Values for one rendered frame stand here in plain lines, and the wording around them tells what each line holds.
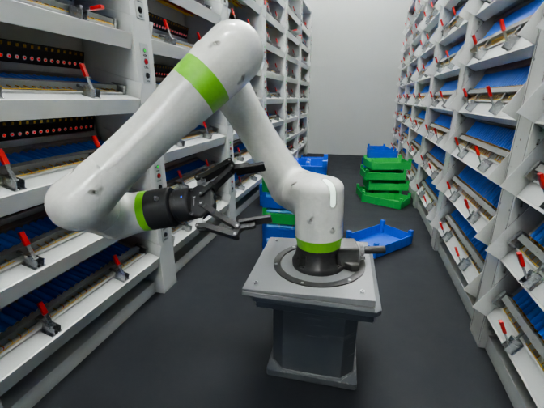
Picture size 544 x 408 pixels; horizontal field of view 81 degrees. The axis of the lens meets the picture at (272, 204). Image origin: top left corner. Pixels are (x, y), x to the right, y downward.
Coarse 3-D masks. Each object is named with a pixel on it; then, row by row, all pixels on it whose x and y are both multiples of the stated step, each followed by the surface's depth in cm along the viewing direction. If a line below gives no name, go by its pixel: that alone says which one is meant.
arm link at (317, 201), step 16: (304, 176) 85; (320, 176) 83; (288, 192) 87; (304, 192) 79; (320, 192) 78; (336, 192) 79; (288, 208) 90; (304, 208) 81; (320, 208) 79; (336, 208) 80; (304, 224) 82; (320, 224) 80; (336, 224) 82; (304, 240) 84; (320, 240) 82; (336, 240) 83
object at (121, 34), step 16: (0, 0) 64; (64, 0) 96; (0, 16) 65; (16, 16) 68; (32, 16) 71; (48, 16) 74; (64, 16) 77; (112, 16) 100; (128, 16) 98; (64, 32) 79; (80, 32) 83; (96, 32) 87; (112, 32) 92; (128, 32) 98; (128, 48) 100
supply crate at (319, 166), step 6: (324, 156) 162; (300, 162) 166; (312, 162) 165; (318, 162) 165; (324, 162) 145; (306, 168) 147; (312, 168) 146; (318, 168) 146; (324, 168) 146; (324, 174) 146
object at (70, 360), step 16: (192, 240) 166; (208, 240) 174; (176, 256) 149; (192, 256) 158; (176, 272) 145; (144, 288) 124; (112, 304) 114; (128, 304) 115; (96, 320) 106; (112, 320) 107; (80, 336) 99; (96, 336) 101; (64, 352) 93; (80, 352) 95; (48, 368) 87; (64, 368) 90; (16, 384) 83; (32, 384) 83; (48, 384) 86; (16, 400) 78; (32, 400) 82
